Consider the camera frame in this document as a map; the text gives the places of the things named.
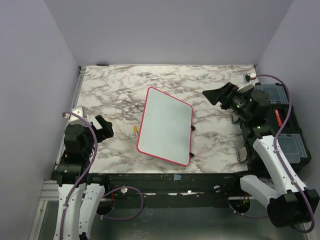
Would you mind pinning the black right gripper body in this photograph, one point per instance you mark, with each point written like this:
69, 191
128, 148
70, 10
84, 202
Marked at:
235, 99

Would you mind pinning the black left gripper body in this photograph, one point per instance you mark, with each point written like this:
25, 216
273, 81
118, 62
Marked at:
99, 134

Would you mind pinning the pink framed whiteboard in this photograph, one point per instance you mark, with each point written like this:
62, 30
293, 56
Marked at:
166, 128

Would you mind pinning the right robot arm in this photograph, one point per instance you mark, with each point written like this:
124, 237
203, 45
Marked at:
274, 150

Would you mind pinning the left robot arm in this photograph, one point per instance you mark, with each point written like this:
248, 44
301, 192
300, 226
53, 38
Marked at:
80, 192

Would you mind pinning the white connector block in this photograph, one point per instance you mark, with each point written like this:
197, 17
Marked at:
250, 77

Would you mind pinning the black plastic toolbox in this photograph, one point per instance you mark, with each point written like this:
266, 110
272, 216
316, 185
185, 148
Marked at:
290, 140

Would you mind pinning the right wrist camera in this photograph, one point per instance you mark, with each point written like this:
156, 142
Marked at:
245, 87

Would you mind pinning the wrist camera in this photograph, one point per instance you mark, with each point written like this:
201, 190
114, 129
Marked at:
245, 87
79, 111

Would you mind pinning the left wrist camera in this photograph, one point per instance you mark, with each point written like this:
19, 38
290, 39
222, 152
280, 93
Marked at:
79, 111

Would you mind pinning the small black wall clip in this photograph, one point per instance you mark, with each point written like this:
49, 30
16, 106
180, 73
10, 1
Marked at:
102, 64

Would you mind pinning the aluminium frame profile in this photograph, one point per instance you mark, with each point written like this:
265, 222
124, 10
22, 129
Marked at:
49, 190

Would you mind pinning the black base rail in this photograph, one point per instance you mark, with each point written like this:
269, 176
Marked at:
169, 190

